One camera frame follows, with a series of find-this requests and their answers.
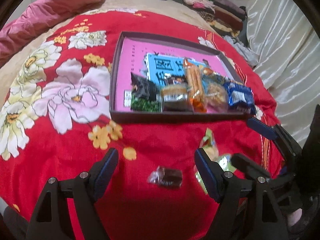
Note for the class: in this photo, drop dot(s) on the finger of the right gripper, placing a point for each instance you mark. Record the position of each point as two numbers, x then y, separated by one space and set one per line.
285 143
254 171

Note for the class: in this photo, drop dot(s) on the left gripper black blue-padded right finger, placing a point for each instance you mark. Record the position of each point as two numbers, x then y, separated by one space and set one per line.
247 208

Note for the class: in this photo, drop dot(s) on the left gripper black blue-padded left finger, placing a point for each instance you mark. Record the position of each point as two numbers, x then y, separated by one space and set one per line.
51 219

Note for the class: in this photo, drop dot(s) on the blue cookie packet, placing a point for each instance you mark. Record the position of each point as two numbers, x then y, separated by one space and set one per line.
240 98

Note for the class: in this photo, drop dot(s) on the yellow snack packet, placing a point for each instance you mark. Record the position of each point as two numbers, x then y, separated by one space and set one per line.
211 75

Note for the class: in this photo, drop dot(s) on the orange cracker pack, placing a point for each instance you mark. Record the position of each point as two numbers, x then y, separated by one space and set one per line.
196 94

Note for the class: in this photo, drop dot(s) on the brown cake clear wrapper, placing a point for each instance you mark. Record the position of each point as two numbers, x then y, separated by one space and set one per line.
175 98

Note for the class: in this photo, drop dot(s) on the hand holding other gripper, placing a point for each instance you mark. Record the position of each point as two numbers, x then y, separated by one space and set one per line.
293 218

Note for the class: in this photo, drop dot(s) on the green clear snack packet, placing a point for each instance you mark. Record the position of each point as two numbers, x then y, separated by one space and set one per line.
208 144

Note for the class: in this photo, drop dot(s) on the clear-wrapped golden pastry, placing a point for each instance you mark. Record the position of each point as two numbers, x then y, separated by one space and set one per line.
217 97

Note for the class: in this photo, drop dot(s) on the dark foil-wrapped candy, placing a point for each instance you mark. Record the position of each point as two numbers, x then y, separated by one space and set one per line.
166 177

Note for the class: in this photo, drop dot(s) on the cream satin curtain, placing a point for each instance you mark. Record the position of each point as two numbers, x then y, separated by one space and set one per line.
288 49

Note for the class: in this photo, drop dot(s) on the red floral blanket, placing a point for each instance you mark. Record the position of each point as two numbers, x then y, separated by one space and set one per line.
56 123

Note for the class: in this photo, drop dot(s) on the Snickers bar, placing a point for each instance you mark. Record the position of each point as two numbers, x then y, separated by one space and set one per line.
175 80

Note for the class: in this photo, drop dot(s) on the pile of folded clothes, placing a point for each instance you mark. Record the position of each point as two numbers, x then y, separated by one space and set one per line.
229 21

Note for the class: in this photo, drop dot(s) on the dark shallow box tray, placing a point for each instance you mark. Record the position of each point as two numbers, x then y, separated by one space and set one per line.
150 117

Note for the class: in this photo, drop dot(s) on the black green pea snack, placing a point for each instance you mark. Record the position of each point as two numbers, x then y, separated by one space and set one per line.
144 95

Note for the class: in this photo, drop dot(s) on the pink blue book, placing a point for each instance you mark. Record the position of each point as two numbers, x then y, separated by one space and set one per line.
153 58

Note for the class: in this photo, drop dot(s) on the pink pillow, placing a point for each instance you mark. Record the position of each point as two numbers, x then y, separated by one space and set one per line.
37 18

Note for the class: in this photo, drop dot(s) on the black camera box green light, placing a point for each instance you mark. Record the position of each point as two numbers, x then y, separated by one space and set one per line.
310 152

